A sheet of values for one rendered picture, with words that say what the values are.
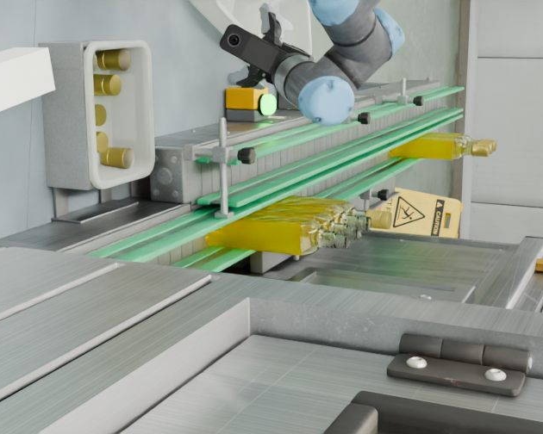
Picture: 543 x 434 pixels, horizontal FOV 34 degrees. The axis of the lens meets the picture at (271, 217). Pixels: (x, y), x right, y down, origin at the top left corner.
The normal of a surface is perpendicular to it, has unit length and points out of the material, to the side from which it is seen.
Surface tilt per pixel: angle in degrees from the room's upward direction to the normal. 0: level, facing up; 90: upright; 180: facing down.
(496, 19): 90
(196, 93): 0
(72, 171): 90
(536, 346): 90
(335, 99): 46
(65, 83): 90
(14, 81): 0
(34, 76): 0
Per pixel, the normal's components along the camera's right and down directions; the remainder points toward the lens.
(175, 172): -0.41, 0.20
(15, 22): 0.91, 0.08
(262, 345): 0.00, -0.97
